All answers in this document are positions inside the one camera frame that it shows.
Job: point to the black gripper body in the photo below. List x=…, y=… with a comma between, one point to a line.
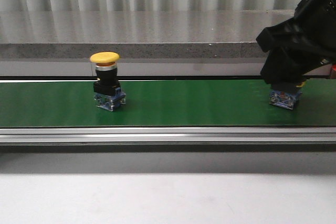
x=300, y=44

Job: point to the yellow push button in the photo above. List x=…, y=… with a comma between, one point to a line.
x=108, y=94

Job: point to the grey stone counter ledge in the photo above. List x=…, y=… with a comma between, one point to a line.
x=150, y=44

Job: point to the green conveyor belt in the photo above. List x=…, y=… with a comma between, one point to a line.
x=164, y=103

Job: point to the aluminium conveyor frame rail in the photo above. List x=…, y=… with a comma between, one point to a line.
x=68, y=136

